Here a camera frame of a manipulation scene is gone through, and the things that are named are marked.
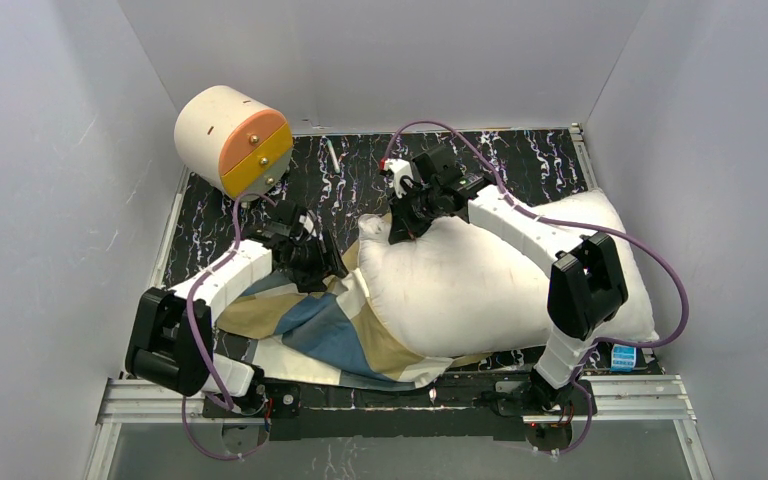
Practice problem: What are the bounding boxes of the blue beige white pillowcase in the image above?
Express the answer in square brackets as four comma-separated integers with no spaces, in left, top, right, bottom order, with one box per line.
[217,243,487,392]

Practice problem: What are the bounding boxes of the white pillow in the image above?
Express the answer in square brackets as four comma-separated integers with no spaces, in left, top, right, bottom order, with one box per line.
[356,188,660,360]

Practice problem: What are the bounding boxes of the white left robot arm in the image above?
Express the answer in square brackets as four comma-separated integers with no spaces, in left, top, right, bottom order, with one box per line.
[125,201,347,400]

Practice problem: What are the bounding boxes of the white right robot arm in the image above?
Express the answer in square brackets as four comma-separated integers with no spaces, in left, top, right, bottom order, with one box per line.
[379,145,629,408]

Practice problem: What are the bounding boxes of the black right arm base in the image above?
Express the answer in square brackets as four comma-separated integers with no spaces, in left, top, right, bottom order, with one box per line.
[473,372,598,456]

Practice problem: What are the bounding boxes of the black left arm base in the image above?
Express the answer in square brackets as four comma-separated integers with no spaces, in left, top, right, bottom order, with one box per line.
[202,379,300,454]

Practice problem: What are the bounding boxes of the blue pillow label tag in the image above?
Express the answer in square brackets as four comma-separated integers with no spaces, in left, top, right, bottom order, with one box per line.
[610,344,637,373]

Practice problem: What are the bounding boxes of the round cream drawer cabinet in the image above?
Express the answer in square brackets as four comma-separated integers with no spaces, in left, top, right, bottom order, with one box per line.
[174,85,294,198]

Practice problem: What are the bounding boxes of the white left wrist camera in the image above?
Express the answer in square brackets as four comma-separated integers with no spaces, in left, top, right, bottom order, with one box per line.
[289,206,321,243]

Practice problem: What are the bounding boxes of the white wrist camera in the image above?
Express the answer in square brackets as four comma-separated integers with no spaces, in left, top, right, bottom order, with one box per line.
[379,158,414,198]
[289,206,321,243]

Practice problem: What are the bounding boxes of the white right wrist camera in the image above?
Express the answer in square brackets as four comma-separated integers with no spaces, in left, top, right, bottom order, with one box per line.
[379,158,414,198]

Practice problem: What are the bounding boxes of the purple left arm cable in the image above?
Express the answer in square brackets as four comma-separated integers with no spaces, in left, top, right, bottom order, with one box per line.
[180,192,279,463]

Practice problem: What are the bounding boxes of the aluminium table frame rail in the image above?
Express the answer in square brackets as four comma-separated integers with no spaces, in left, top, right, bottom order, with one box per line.
[86,125,713,479]

